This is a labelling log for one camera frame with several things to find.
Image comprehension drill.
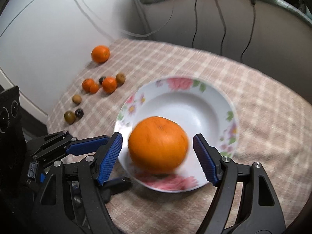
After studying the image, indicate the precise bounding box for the medium mandarin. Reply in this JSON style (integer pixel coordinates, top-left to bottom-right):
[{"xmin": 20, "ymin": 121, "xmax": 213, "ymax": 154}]
[{"xmin": 102, "ymin": 77, "xmax": 117, "ymax": 94}]

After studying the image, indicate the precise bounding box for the green brown kiwi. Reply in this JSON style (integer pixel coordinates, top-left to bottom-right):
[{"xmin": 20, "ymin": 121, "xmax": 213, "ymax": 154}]
[{"xmin": 64, "ymin": 110, "xmax": 76, "ymax": 125}]

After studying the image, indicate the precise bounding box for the large round orange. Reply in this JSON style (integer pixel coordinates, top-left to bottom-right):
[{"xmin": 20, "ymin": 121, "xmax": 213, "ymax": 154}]
[{"xmin": 91, "ymin": 45, "xmax": 110, "ymax": 63}]

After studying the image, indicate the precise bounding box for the small brown kiwi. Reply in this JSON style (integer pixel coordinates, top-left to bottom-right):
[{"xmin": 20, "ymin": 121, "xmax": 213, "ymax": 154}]
[{"xmin": 72, "ymin": 95, "xmax": 82, "ymax": 105}]

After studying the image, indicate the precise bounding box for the dark purple plum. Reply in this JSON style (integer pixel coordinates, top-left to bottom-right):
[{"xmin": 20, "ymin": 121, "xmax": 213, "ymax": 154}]
[{"xmin": 74, "ymin": 108, "xmax": 84, "ymax": 119}]

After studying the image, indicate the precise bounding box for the pink plaid tablecloth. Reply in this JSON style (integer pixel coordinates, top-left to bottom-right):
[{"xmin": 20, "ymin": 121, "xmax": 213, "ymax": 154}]
[{"xmin": 46, "ymin": 38, "xmax": 312, "ymax": 234}]

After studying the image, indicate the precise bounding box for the black cable with switch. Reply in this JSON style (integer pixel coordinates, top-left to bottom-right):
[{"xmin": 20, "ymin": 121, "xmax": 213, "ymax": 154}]
[{"xmin": 239, "ymin": 0, "xmax": 257, "ymax": 64}]

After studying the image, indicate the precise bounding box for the black cable middle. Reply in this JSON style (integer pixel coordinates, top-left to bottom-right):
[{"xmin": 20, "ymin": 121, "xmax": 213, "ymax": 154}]
[{"xmin": 213, "ymin": 0, "xmax": 227, "ymax": 56}]

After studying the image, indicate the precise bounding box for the black camera box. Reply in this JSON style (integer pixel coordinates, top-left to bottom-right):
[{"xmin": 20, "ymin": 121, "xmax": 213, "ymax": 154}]
[{"xmin": 1, "ymin": 86, "xmax": 23, "ymax": 141}]

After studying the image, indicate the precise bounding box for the tiny orange kumquat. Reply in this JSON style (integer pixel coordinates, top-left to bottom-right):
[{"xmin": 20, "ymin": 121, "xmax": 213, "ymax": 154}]
[{"xmin": 89, "ymin": 83, "xmax": 99, "ymax": 94}]

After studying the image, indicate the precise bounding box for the white cable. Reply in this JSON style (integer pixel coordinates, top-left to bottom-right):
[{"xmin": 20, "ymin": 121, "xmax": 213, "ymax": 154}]
[{"xmin": 117, "ymin": 0, "xmax": 176, "ymax": 38}]

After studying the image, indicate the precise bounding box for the black cable left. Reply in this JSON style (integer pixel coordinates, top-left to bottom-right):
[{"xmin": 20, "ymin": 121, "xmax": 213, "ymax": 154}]
[{"xmin": 191, "ymin": 0, "xmax": 201, "ymax": 48}]

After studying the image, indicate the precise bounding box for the floral white plate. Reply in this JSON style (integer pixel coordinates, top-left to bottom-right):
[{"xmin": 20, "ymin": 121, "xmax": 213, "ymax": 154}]
[{"xmin": 114, "ymin": 77, "xmax": 239, "ymax": 193}]

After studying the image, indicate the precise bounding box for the small mandarin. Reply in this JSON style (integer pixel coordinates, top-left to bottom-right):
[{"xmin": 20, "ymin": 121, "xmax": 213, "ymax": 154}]
[{"xmin": 82, "ymin": 78, "xmax": 95, "ymax": 92}]

